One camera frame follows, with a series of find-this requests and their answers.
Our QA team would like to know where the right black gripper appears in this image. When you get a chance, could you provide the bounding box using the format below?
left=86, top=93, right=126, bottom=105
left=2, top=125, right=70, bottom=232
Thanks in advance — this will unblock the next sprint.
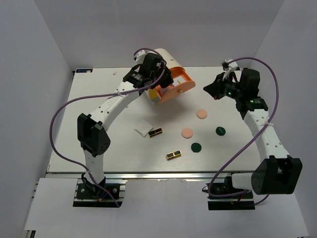
left=204, top=72, right=243, bottom=100

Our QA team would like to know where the pink square makeup pad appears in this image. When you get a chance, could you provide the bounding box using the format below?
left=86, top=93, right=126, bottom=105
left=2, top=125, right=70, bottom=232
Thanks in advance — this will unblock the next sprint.
left=160, top=86, right=174, bottom=96

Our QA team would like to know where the orange top drawer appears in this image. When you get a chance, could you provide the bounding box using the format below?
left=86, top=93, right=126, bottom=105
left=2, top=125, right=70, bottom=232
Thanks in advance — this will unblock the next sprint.
left=152, top=66, right=196, bottom=104

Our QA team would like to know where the white square makeup pad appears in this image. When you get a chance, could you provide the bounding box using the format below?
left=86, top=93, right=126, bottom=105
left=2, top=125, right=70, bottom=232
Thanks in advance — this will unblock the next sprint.
left=134, top=125, right=153, bottom=137

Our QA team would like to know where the black gold lipstick case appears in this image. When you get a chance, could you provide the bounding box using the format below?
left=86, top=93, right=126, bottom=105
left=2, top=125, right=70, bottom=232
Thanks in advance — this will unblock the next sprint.
left=166, top=150, right=182, bottom=160
left=148, top=128, right=162, bottom=138

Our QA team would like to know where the yellow drawer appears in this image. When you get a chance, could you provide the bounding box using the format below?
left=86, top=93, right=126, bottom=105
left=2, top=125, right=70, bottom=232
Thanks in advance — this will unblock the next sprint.
left=148, top=89, right=158, bottom=100

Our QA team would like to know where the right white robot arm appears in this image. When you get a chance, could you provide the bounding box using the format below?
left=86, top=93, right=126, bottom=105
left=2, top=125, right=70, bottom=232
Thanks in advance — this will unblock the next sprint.
left=204, top=69, right=303, bottom=198

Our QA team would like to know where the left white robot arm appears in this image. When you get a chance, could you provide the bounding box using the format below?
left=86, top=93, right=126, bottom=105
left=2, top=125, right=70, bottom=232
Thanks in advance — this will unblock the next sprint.
left=77, top=51, right=173, bottom=198

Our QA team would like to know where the peach round makeup puff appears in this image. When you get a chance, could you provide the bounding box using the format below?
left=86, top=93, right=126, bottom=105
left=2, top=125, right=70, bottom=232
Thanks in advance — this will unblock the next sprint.
left=196, top=109, right=208, bottom=119
left=181, top=128, right=193, bottom=139

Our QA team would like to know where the white cylindrical drawer organizer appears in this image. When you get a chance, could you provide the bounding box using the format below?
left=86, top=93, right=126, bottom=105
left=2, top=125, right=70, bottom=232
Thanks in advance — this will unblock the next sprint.
left=147, top=48, right=184, bottom=103

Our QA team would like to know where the green puff with ribbon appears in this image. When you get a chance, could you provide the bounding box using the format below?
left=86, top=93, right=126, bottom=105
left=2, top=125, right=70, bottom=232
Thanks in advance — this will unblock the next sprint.
left=215, top=126, right=226, bottom=136

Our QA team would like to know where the plain dark green puff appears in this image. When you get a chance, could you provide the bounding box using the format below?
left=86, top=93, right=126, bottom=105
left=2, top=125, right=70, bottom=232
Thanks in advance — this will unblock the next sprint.
left=191, top=142, right=202, bottom=153

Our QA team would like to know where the blue corner label left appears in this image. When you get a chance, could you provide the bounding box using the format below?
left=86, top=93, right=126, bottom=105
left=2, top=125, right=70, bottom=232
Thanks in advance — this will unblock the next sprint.
left=75, top=69, right=93, bottom=73

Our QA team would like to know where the white foam board front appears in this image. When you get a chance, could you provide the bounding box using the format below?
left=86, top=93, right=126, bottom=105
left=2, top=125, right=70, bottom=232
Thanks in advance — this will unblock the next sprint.
left=25, top=178, right=309, bottom=238

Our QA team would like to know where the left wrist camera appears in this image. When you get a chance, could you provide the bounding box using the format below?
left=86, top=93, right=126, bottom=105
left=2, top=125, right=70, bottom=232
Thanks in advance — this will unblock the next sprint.
left=133, top=50, right=149, bottom=64

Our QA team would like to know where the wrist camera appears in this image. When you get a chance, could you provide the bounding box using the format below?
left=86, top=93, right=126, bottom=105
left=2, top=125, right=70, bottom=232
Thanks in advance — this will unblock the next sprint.
left=133, top=50, right=149, bottom=64
left=221, top=59, right=238, bottom=81

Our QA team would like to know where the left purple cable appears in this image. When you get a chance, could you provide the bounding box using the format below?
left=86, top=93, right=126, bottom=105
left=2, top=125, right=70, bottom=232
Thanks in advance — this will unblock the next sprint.
left=49, top=48, right=166, bottom=208

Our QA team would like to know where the purple cable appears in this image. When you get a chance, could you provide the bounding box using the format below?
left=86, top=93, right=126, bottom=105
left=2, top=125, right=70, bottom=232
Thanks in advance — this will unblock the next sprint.
left=49, top=48, right=166, bottom=208
left=207, top=57, right=280, bottom=206

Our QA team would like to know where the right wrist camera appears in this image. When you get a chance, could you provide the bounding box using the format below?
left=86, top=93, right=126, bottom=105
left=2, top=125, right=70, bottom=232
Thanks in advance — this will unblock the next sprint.
left=221, top=59, right=238, bottom=81

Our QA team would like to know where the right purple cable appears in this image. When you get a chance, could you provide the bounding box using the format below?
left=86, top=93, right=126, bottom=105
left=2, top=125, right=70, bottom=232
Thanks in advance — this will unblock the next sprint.
left=207, top=57, right=280, bottom=206

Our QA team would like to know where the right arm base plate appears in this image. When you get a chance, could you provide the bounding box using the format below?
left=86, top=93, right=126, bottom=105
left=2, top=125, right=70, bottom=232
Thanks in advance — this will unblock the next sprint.
left=208, top=183, right=255, bottom=211

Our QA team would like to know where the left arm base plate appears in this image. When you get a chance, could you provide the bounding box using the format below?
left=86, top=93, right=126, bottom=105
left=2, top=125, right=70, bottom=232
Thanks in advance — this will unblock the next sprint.
left=73, top=180, right=125, bottom=208

